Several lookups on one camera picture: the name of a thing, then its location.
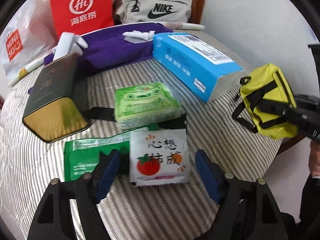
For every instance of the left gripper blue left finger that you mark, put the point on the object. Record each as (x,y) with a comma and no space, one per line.
(104,173)

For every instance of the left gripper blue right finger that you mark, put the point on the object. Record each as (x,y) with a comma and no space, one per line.
(211,175)

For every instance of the green snack packet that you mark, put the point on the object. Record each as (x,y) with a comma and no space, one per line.
(83,155)

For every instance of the yellow small bag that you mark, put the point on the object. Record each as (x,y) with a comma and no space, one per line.
(266,98)

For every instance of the white tomato print sachet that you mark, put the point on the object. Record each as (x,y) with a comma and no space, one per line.
(159,157)

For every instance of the green wet wipes pack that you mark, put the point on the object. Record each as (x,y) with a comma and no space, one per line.
(145,104)

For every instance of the dark green gold tin box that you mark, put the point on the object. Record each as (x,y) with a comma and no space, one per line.
(58,101)

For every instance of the blue tissue box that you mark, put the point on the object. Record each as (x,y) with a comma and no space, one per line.
(205,70)

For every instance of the white cotton glove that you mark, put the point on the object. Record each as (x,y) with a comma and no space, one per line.
(79,44)

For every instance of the white mesh drawstring pouch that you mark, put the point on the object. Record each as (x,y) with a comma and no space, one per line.
(135,40)

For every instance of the person's right hand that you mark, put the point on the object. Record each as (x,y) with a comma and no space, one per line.
(314,159)

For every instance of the purple towel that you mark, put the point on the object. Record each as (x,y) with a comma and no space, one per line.
(108,49)

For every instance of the rolled patterned paper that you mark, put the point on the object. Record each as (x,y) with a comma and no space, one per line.
(38,61)

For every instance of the white Miniso plastic bag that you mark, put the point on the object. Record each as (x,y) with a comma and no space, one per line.
(29,34)

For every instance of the grey Nike bag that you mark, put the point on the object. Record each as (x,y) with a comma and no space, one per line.
(132,11)

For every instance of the red Haidilao paper bag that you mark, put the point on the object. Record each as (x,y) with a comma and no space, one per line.
(81,16)

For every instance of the brown wooden door frame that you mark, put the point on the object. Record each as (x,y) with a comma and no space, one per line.
(197,7)

